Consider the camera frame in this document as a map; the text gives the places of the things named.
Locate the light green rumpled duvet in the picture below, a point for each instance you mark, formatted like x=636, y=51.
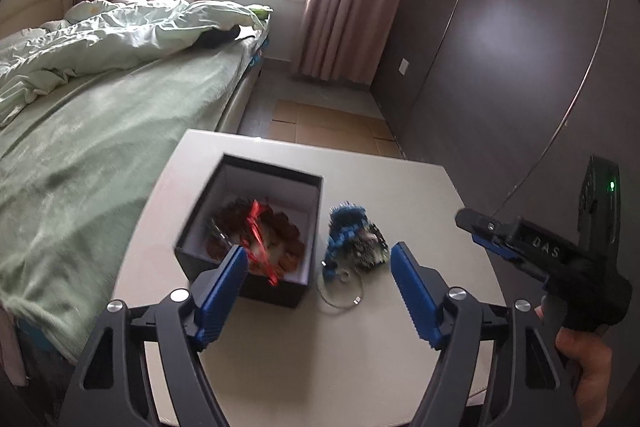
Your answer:
x=98, y=36

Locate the green blanket bed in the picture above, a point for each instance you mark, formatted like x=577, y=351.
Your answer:
x=77, y=167

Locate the dark jewelry box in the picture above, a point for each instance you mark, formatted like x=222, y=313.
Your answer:
x=270, y=211

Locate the person's right hand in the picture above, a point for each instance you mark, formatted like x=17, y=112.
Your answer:
x=594, y=357

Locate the cardboard sheet on floor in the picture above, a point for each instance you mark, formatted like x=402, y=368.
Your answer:
x=318, y=126

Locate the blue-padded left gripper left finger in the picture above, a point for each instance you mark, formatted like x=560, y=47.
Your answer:
x=111, y=384

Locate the black item on bed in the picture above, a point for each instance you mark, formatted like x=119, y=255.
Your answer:
x=214, y=37

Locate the white wall outlet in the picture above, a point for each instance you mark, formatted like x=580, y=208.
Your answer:
x=403, y=66

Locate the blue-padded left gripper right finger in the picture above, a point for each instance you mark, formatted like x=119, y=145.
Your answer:
x=527, y=384

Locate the white square table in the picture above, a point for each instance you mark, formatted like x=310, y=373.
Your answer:
x=348, y=355

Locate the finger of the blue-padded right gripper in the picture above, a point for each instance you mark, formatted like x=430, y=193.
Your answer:
x=495, y=248

